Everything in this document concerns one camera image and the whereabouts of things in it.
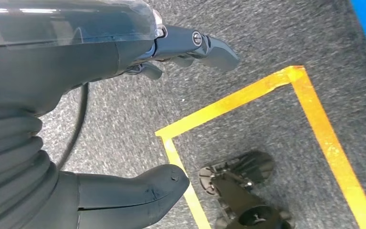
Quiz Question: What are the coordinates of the yellow floor tape square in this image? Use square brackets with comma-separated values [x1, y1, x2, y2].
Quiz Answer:
[154, 65, 366, 229]

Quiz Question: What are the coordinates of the black left camera cable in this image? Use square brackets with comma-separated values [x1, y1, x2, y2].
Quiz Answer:
[56, 83, 90, 171]

